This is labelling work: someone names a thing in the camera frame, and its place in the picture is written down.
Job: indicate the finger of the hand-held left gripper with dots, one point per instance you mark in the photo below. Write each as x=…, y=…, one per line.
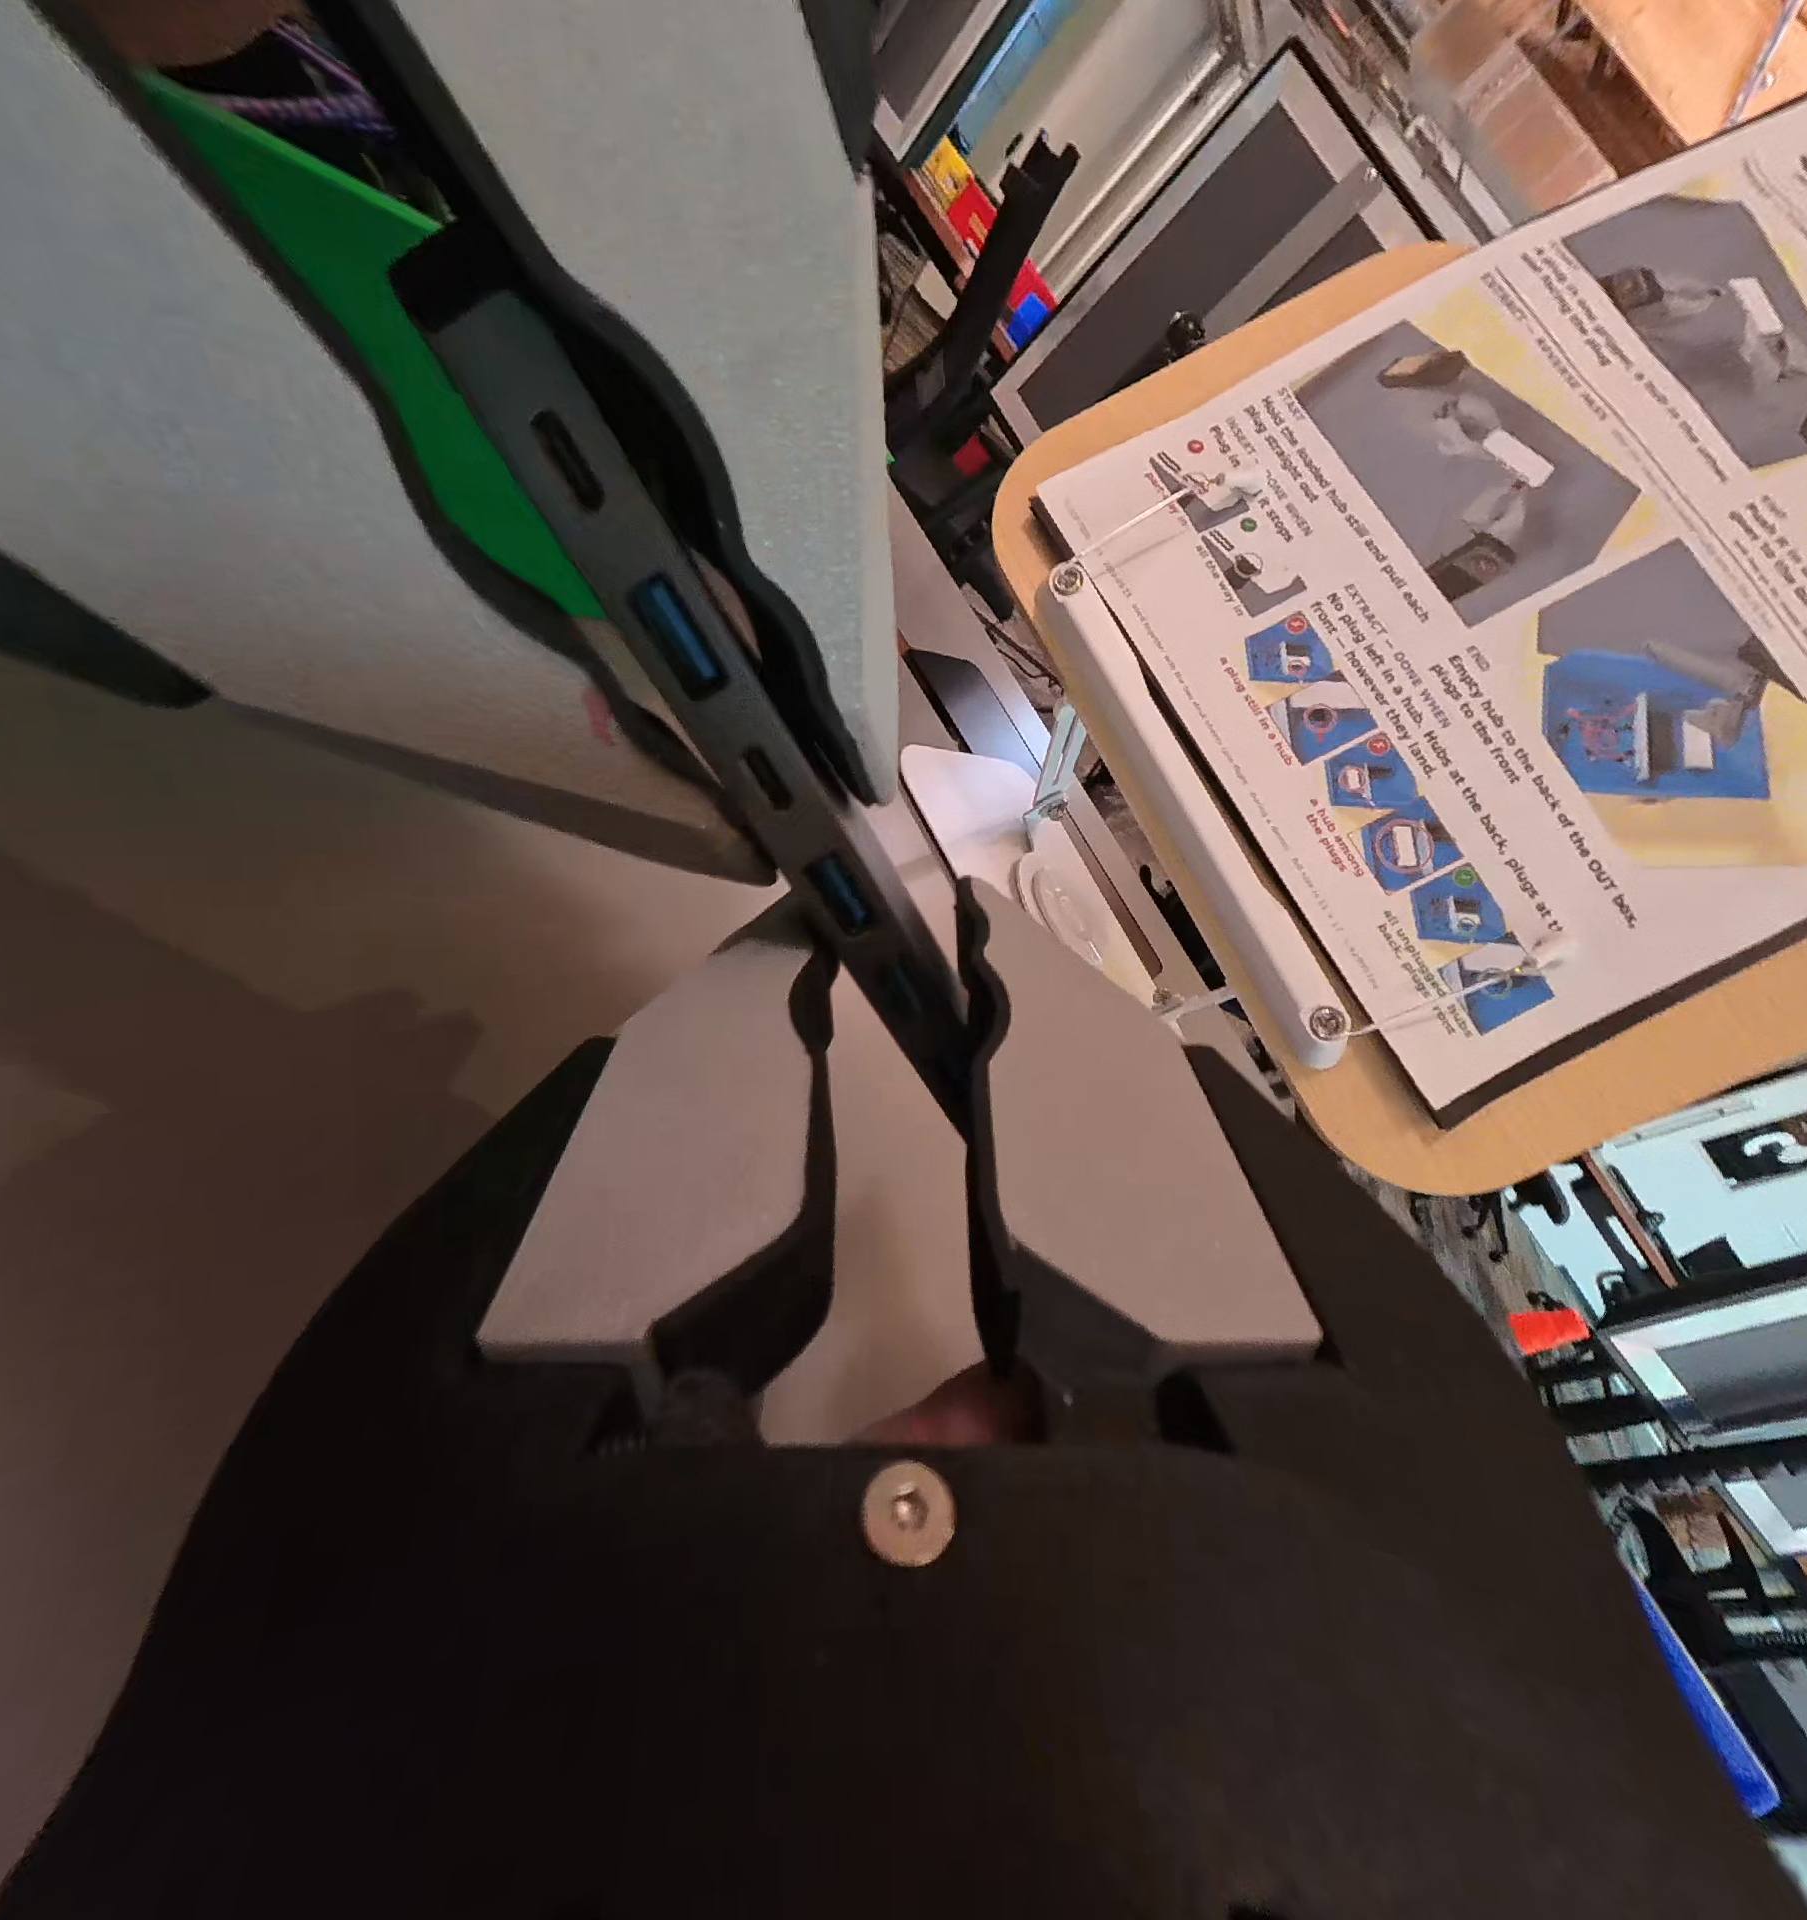
x=693, y=194
x=169, y=452

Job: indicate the grey usb hub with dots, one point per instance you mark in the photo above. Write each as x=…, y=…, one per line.
x=576, y=434

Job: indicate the green plastic bin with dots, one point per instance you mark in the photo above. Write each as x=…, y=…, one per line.
x=349, y=256

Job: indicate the orange traffic cone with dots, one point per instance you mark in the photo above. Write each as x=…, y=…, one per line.
x=1548, y=1335

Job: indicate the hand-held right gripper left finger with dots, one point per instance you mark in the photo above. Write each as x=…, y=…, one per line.
x=667, y=1182

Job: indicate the printed instruction sheet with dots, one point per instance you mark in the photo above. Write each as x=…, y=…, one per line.
x=1595, y=600

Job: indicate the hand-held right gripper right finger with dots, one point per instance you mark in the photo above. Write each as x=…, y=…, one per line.
x=1141, y=1199

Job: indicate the person's right hand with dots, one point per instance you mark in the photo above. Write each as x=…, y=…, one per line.
x=964, y=1408

